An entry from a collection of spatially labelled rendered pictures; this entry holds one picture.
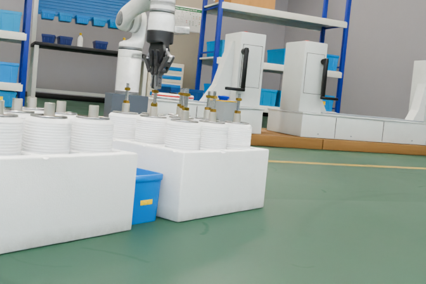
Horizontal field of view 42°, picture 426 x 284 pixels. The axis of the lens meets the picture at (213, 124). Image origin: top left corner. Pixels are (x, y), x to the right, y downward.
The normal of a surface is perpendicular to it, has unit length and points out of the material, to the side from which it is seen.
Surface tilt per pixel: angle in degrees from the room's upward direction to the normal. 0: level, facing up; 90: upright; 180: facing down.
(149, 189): 92
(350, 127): 90
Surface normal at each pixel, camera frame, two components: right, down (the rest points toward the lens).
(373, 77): -0.92, -0.07
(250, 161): 0.77, 0.11
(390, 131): 0.37, 0.08
